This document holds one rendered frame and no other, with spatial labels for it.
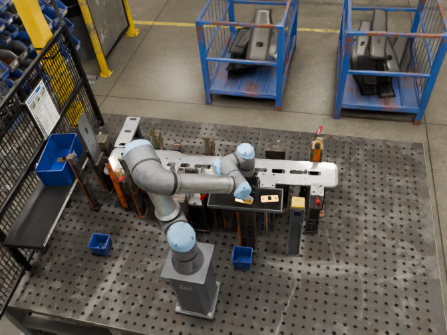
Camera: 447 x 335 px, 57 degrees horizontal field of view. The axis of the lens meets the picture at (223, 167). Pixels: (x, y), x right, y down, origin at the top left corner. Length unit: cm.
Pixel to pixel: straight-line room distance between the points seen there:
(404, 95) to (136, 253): 301
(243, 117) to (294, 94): 64
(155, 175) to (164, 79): 350
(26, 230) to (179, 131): 132
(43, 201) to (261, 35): 288
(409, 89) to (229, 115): 179
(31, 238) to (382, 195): 204
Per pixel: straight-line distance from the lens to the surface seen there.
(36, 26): 277
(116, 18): 552
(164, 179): 148
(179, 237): 178
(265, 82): 443
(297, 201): 207
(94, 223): 275
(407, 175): 292
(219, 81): 449
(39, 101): 265
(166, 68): 510
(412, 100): 440
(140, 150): 155
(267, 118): 424
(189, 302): 217
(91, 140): 259
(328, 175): 241
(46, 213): 248
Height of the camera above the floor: 280
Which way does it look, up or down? 48 degrees down
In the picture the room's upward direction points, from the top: 7 degrees counter-clockwise
